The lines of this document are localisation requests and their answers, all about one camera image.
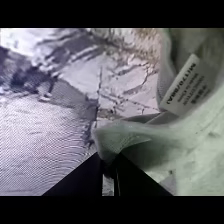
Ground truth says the pale grey garment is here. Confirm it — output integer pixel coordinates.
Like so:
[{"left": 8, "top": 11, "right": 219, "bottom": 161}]
[{"left": 91, "top": 28, "right": 224, "bottom": 197}]

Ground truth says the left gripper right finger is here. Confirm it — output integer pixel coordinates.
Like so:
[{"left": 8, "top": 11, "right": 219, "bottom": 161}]
[{"left": 114, "top": 153, "right": 173, "bottom": 197}]

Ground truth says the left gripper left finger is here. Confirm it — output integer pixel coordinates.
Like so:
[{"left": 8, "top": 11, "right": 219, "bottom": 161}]
[{"left": 42, "top": 152, "right": 104, "bottom": 197}]

